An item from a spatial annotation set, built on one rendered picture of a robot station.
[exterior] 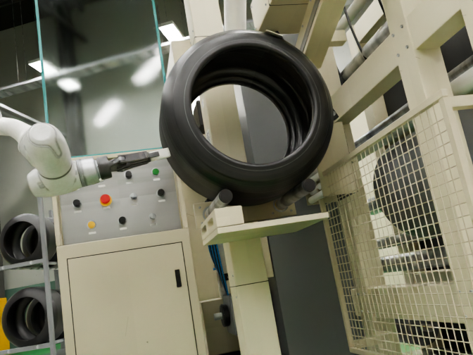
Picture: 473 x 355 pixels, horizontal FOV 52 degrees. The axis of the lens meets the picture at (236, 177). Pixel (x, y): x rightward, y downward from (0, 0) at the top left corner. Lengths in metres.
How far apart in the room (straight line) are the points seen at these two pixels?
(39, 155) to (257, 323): 0.98
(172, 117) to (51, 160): 0.39
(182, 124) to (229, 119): 0.48
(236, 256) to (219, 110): 0.59
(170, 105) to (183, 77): 0.10
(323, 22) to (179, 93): 0.65
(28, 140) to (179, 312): 1.02
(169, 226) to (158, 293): 0.30
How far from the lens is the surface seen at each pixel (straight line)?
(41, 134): 1.45
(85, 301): 2.13
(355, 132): 5.03
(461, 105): 1.33
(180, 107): 1.58
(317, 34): 1.97
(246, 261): 1.89
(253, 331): 1.90
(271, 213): 1.92
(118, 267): 2.12
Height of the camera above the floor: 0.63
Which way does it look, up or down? 12 degrees up
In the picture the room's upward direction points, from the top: 10 degrees counter-clockwise
